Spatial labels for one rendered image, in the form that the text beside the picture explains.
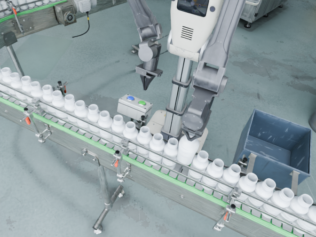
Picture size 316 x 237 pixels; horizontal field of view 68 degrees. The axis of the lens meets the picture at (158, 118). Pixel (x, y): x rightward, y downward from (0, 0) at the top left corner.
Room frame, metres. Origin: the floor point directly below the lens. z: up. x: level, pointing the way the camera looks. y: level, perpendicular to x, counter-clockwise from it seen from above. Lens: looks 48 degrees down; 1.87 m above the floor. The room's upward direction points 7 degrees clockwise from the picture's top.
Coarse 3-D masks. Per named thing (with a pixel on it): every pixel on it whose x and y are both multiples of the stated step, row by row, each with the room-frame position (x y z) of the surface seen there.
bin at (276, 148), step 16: (256, 112) 0.97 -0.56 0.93; (256, 128) 0.95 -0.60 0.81; (272, 128) 0.92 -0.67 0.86; (288, 128) 0.90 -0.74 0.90; (304, 128) 0.88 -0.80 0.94; (240, 144) 0.81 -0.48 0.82; (256, 144) 0.89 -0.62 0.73; (272, 144) 0.90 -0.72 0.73; (288, 144) 0.88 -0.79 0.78; (304, 144) 0.81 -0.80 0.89; (256, 160) 0.66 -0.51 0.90; (272, 160) 0.64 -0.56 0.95; (288, 160) 0.80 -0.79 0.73; (304, 160) 0.69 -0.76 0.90; (272, 176) 0.62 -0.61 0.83; (288, 176) 0.60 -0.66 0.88; (304, 176) 0.59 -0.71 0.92
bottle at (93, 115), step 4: (92, 104) 0.66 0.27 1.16; (92, 108) 0.66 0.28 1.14; (96, 108) 0.66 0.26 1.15; (88, 112) 0.65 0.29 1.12; (92, 112) 0.62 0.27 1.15; (96, 112) 0.63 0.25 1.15; (88, 116) 0.63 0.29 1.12; (92, 116) 0.62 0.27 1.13; (96, 116) 0.63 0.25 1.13; (88, 120) 0.62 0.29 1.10; (92, 120) 0.61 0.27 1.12; (96, 120) 0.62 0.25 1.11; (96, 124) 0.62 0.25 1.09; (92, 128) 0.61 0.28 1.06; (96, 128) 0.62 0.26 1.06; (96, 132) 0.61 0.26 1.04; (96, 136) 0.62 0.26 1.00
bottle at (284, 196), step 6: (276, 192) 0.38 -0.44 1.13; (282, 192) 0.37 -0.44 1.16; (288, 192) 0.38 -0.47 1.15; (270, 198) 0.37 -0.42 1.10; (276, 198) 0.36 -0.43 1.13; (282, 198) 0.35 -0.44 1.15; (288, 198) 0.35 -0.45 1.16; (264, 204) 0.37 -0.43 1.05; (276, 204) 0.35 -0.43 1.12; (282, 204) 0.34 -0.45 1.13; (288, 204) 0.35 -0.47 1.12; (264, 210) 0.35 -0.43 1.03; (270, 210) 0.35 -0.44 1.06; (276, 210) 0.34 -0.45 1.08
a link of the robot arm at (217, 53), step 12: (228, 0) 0.58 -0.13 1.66; (240, 0) 0.57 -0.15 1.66; (228, 12) 0.56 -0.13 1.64; (240, 12) 0.56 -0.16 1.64; (216, 24) 0.55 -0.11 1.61; (228, 24) 0.54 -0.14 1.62; (216, 36) 0.53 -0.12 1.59; (228, 36) 0.53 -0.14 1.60; (216, 48) 0.51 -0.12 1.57; (228, 48) 0.51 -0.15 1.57; (204, 60) 0.50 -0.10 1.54; (216, 60) 0.50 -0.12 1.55; (228, 60) 0.51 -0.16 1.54; (204, 72) 0.48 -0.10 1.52; (216, 72) 0.48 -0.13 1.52; (204, 84) 0.47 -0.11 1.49; (216, 84) 0.46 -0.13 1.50
